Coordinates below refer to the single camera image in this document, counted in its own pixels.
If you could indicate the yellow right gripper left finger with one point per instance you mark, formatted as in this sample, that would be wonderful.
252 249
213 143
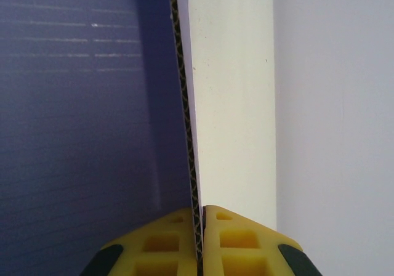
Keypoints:
160 245

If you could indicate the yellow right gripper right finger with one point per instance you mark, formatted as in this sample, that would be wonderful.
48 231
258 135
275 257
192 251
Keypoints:
237 245

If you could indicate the purple corrugated paper box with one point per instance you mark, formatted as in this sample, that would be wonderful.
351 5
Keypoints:
77 119

